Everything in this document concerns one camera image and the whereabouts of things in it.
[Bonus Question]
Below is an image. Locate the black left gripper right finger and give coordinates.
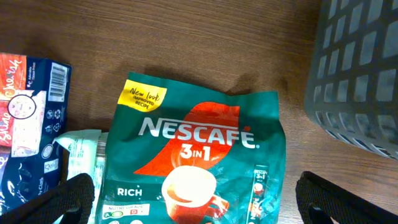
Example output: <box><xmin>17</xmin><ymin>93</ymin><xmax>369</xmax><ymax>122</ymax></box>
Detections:
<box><xmin>295</xmin><ymin>171</ymin><xmax>397</xmax><ymax>224</ymax></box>

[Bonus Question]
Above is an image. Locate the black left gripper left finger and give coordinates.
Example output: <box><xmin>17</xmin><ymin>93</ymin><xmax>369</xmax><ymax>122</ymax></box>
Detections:
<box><xmin>1</xmin><ymin>173</ymin><xmax>95</xmax><ymax>224</ymax></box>

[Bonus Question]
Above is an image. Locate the green Nescafe coffee bag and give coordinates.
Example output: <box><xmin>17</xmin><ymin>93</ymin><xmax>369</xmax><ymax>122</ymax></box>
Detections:
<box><xmin>95</xmin><ymin>72</ymin><xmax>286</xmax><ymax>223</ymax></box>

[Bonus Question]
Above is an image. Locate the blue tissue pack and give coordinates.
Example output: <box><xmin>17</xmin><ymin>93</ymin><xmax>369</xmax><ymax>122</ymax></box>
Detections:
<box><xmin>1</xmin><ymin>53</ymin><xmax>72</xmax><ymax>214</ymax></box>

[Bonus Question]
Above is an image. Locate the pale green wrapped bar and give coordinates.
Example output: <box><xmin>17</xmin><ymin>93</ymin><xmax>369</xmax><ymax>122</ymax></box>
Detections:
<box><xmin>55</xmin><ymin>129</ymin><xmax>108</xmax><ymax>224</ymax></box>

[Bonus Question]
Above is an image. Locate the grey plastic basket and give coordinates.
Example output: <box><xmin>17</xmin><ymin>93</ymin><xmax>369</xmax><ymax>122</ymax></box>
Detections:
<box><xmin>304</xmin><ymin>0</ymin><xmax>397</xmax><ymax>160</ymax></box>

